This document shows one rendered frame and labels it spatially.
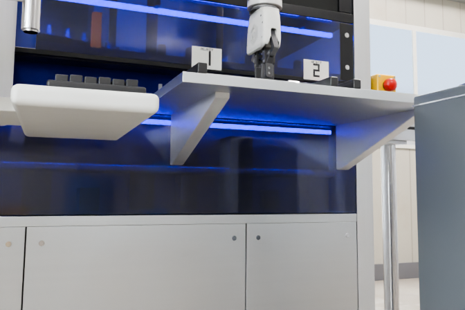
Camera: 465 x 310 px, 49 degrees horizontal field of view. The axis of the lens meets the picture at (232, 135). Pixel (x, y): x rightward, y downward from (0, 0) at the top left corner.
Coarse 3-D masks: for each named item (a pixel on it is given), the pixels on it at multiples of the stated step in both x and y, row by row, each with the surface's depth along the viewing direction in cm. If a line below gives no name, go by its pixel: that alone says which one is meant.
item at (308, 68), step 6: (306, 60) 149; (312, 60) 149; (306, 66) 148; (312, 66) 149; (324, 66) 151; (306, 72) 148; (312, 72) 149; (318, 72) 150; (324, 72) 151; (306, 78) 148; (312, 78) 149; (318, 78) 150; (324, 78) 150
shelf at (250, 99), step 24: (192, 72) 93; (168, 96) 107; (192, 96) 106; (240, 96) 106; (264, 96) 105; (288, 96) 105; (312, 96) 105; (336, 96) 105; (360, 96) 106; (384, 96) 108; (408, 96) 111; (264, 120) 142; (288, 120) 141; (312, 120) 141; (336, 120) 140
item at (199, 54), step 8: (192, 48) 136; (200, 48) 137; (208, 48) 138; (216, 48) 138; (192, 56) 136; (200, 56) 136; (208, 56) 137; (216, 56) 138; (192, 64) 135; (216, 64) 138
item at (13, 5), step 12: (0, 0) 79; (0, 12) 80; (12, 12) 103; (0, 24) 80; (12, 24) 104; (0, 36) 81; (12, 36) 106; (0, 48) 82; (12, 48) 107; (0, 60) 83; (12, 60) 109; (0, 72) 84; (12, 72) 110; (0, 84) 85; (12, 84) 112; (0, 96) 86
